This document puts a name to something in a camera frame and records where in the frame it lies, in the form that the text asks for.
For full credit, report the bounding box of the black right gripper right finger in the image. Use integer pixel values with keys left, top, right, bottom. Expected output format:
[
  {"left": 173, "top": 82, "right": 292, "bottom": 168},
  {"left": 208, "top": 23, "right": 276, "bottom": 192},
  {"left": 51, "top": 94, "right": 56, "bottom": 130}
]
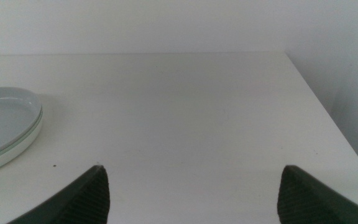
[{"left": 277, "top": 164, "right": 358, "bottom": 224}]

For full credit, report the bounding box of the grey shallow bowl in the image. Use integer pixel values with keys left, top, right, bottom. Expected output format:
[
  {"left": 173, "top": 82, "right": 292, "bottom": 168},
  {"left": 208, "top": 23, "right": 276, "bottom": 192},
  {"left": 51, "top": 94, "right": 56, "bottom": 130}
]
[{"left": 0, "top": 86, "right": 42, "bottom": 162}]

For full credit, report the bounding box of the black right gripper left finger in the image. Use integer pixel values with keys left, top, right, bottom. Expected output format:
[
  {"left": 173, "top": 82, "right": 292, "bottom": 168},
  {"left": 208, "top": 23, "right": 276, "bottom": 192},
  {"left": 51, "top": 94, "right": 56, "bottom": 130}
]
[{"left": 6, "top": 164, "right": 111, "bottom": 224}]

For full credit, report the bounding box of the pale green shallow bowl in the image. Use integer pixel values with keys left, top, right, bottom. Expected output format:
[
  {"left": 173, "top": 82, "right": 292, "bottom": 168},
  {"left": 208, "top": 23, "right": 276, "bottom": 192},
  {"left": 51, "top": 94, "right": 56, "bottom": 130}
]
[{"left": 0, "top": 107, "right": 44, "bottom": 166}]

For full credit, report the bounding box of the white shallow bowl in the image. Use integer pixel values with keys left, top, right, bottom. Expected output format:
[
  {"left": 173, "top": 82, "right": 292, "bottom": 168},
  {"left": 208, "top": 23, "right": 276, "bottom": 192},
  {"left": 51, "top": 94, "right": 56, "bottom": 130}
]
[{"left": 0, "top": 114, "right": 44, "bottom": 177}]

